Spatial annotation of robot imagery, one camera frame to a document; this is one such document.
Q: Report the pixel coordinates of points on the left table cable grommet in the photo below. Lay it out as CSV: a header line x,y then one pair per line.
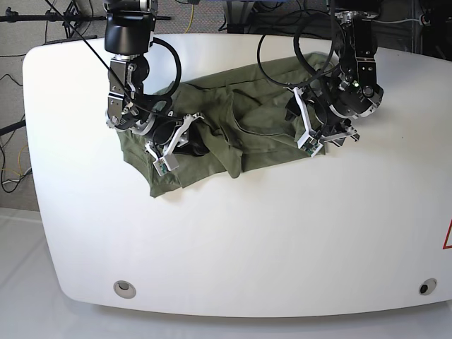
x,y
124,289

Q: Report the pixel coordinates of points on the right table cable grommet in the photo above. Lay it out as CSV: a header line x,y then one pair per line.
x,y
428,286

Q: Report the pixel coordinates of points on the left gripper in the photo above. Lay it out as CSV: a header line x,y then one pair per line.
x,y
332,129

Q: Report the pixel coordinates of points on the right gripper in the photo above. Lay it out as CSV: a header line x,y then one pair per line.
x,y
170,135

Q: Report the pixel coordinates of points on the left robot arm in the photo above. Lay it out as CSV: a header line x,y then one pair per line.
x,y
335,95

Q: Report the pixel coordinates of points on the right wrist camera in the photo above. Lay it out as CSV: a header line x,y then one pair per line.
x,y
165,164

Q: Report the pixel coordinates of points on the red triangle sticker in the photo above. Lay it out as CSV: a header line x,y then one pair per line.
x,y
448,238

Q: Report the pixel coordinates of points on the olive green T-shirt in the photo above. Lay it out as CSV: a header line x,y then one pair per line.
x,y
244,126

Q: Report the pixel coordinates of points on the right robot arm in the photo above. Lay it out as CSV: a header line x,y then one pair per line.
x,y
156,123

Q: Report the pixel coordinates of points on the table cable grommet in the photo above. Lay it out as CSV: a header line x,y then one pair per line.
x,y
124,289
428,286

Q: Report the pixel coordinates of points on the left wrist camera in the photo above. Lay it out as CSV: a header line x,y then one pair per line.
x,y
309,144

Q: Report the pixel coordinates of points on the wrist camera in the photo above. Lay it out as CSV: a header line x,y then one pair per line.
x,y
165,164
309,144

